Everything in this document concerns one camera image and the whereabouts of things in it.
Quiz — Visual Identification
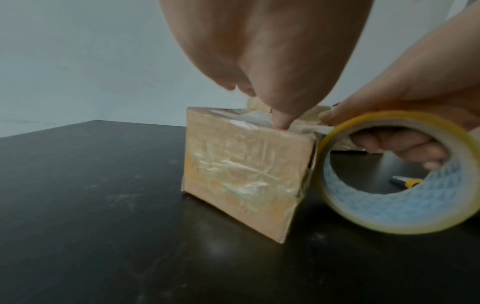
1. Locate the person's right hand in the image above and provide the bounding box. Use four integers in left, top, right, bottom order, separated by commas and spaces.
318, 0, 480, 171

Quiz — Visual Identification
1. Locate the small cardboard box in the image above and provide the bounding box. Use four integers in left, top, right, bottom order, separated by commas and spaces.
181, 106, 320, 244

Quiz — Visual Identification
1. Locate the black yellow utility knife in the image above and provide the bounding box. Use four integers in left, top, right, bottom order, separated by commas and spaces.
389, 175, 425, 189

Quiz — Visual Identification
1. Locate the yellow tape roll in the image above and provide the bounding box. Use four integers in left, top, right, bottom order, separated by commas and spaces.
313, 111, 480, 235

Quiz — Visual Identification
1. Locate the tall cardboard box square hole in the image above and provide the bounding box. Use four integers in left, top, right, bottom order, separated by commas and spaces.
246, 97, 369, 153

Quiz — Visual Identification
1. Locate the person's left hand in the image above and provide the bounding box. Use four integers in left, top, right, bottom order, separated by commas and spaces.
159, 0, 376, 131

